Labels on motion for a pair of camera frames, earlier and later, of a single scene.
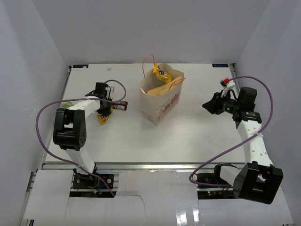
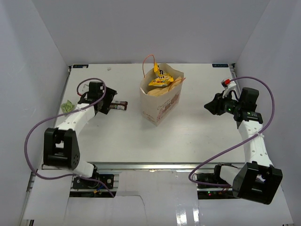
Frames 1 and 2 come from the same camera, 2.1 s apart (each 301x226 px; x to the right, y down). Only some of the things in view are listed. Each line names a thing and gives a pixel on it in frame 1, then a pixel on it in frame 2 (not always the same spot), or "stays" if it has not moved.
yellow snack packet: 162,75 stays
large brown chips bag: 162,89 stays
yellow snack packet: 103,118 -> 162,81
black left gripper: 106,111 stays
